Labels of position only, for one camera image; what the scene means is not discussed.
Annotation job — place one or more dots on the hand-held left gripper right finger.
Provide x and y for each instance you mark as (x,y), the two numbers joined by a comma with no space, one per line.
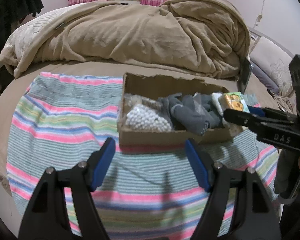
(197,165)

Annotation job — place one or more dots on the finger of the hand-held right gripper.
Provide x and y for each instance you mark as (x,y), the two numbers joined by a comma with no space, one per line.
(240,117)
(255,110)

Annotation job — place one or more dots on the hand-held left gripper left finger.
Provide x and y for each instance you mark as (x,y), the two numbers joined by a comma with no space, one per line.
(102,165)

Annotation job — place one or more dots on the yellow green printed tissue packet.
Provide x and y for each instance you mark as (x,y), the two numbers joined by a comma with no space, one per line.
(233,101)

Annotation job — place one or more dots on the white packet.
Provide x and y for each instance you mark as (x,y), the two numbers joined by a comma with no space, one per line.
(216,101)

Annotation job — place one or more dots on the grey sock with dots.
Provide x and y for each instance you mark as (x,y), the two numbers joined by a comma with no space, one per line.
(190,122)

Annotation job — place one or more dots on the clear plastic bag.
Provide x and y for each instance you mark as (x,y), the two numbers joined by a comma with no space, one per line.
(198,98)

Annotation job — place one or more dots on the brown cardboard box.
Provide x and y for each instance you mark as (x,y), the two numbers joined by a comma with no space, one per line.
(140,137)

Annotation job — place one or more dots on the grey knit glove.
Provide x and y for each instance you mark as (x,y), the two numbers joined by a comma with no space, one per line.
(167,103)
(190,102)

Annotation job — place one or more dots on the bag of white beads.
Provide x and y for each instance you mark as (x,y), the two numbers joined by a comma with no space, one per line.
(147,121)

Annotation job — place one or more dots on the bag of wooden cotton swabs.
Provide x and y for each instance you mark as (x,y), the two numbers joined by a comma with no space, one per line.
(130,100)

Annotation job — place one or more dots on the white flower pattern pillow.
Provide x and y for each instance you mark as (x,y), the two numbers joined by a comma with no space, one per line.
(275,67)

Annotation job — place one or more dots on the grey pillow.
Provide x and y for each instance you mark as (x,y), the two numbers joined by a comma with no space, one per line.
(265,77)

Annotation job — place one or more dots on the black phone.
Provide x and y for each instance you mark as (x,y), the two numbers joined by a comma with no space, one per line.
(245,76)

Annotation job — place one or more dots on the grey bed headboard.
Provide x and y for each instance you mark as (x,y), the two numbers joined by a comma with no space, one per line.
(270,38)

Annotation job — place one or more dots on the striped pastel towel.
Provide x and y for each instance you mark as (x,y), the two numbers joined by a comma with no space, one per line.
(65,125)

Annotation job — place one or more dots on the bed with brown sheet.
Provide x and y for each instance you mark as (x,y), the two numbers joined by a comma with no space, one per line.
(20,80)

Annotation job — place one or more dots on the beige fleece blanket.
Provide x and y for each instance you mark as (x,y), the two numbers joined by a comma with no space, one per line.
(140,35)

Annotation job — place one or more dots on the cream embossed quilt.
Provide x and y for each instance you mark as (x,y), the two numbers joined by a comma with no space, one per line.
(27,35)

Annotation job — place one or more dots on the black clothes hanging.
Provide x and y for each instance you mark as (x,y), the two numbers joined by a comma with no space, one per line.
(15,0)

